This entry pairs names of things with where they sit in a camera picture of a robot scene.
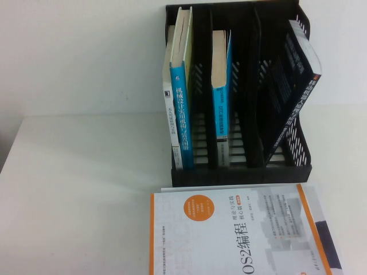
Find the white book with dark patch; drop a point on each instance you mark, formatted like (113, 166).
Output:
(329, 237)

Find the black plastic book stand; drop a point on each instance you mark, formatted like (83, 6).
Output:
(252, 114)

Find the dark mobile robot book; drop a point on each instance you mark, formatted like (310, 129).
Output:
(295, 100)

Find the white orange ROS2 book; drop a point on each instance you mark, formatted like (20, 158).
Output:
(229, 229)

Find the blue cover book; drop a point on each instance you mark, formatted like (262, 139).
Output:
(221, 114)

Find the white spine book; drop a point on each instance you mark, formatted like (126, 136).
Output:
(169, 114)

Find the yellow book with teal spine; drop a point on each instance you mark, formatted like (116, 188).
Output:
(182, 114)

